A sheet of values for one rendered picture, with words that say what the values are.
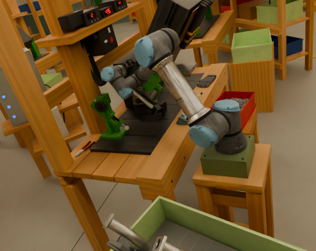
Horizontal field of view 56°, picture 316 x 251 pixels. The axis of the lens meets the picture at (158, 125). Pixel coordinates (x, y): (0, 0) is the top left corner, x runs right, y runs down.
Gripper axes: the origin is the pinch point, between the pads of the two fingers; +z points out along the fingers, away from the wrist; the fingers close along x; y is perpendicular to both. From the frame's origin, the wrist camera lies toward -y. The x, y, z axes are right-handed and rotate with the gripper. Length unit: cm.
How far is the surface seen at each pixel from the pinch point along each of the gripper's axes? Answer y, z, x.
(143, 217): -5, -79, -64
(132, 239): 11, -104, -64
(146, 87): -4.7, 2.8, -11.6
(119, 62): -8.5, 9.3, 15.9
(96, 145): -41, -29, -18
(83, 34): 7.1, -29.1, 25.9
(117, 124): -25.4, -19.6, -17.3
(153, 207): -4, -73, -64
